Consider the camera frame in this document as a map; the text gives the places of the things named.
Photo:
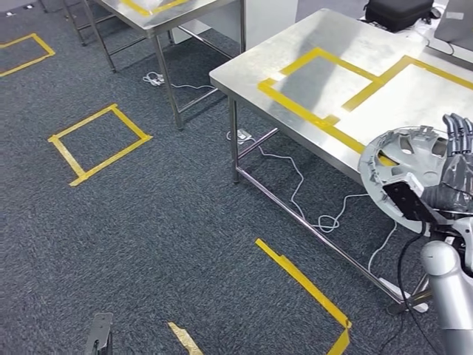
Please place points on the worn gold floor tape strip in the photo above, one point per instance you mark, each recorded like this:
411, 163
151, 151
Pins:
185, 338

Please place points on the steel table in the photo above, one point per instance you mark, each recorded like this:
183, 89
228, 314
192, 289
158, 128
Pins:
148, 22

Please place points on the black carry bag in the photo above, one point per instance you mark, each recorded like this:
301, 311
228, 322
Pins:
397, 12

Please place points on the large steel workbench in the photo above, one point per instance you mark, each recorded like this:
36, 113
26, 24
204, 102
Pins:
314, 49

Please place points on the yellow tape double frame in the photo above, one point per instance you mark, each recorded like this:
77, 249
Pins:
306, 115

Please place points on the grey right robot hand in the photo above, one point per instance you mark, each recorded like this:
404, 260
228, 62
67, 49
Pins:
456, 176

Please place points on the grey laptop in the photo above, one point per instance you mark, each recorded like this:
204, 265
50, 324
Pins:
456, 22

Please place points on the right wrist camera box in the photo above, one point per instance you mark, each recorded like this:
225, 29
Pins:
408, 198

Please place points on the grey plastic wheel cover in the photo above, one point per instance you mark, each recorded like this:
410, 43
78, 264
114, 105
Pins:
413, 152

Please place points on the yellow floor tape square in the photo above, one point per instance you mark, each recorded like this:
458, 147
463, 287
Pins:
78, 171
302, 282
46, 49

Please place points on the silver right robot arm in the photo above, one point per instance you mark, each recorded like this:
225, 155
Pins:
446, 289

